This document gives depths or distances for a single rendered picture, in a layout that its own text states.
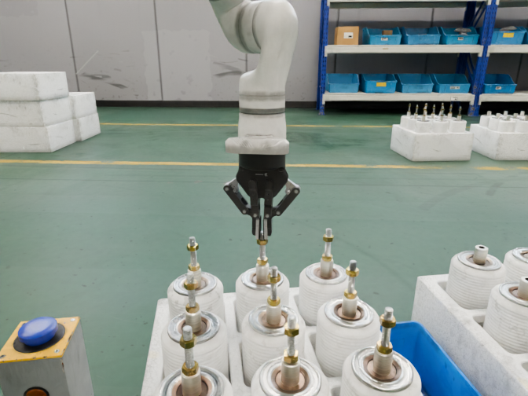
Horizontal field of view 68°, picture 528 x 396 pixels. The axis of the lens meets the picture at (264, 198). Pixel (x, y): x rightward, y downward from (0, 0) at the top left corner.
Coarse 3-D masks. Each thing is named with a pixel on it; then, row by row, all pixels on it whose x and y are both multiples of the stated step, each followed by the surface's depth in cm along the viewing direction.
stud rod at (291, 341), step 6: (288, 318) 45; (294, 318) 44; (288, 324) 45; (294, 324) 45; (288, 336) 45; (294, 336) 45; (288, 342) 45; (294, 342) 45; (288, 348) 46; (294, 348) 46; (288, 354) 46; (294, 354) 46
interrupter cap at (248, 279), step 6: (252, 270) 72; (246, 276) 70; (252, 276) 70; (282, 276) 70; (246, 282) 68; (252, 282) 68; (258, 282) 69; (264, 282) 69; (282, 282) 68; (252, 288) 67; (258, 288) 66; (264, 288) 66
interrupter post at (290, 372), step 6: (282, 360) 47; (282, 366) 47; (288, 366) 46; (294, 366) 46; (282, 372) 47; (288, 372) 46; (294, 372) 46; (282, 378) 47; (288, 378) 46; (294, 378) 46; (288, 384) 47; (294, 384) 47
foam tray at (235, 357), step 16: (160, 304) 75; (224, 304) 75; (160, 320) 70; (160, 336) 66; (240, 336) 66; (160, 352) 62; (240, 352) 66; (304, 352) 62; (160, 368) 59; (240, 368) 59; (320, 368) 59; (144, 384) 56; (240, 384) 56; (336, 384) 56
